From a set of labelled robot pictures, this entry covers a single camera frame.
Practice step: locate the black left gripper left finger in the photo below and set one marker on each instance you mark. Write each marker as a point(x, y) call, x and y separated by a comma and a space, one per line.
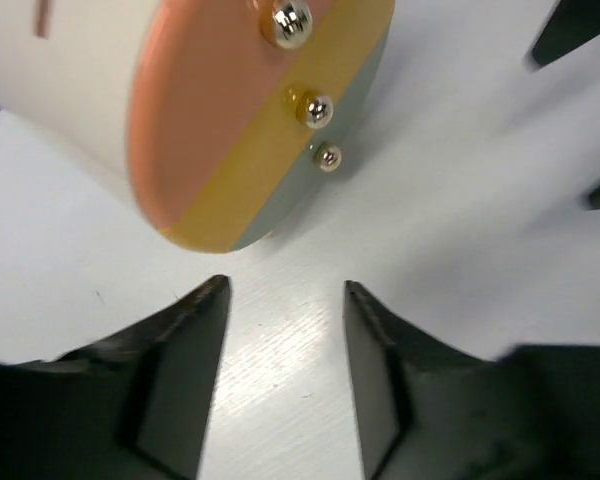
point(133, 405)

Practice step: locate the orange top drawer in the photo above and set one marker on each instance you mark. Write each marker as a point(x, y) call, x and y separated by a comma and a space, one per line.
point(205, 70)

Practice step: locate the cream round drawer organizer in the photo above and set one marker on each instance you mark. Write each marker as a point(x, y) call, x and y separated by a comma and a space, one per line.
point(68, 74)

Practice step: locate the grey bottom drawer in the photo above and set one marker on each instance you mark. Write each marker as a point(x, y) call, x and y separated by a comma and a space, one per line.
point(315, 165)

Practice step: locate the yellow drawer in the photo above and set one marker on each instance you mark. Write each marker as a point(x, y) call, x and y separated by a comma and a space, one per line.
point(270, 169)

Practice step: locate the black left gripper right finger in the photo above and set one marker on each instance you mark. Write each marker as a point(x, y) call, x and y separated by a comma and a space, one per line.
point(425, 410)

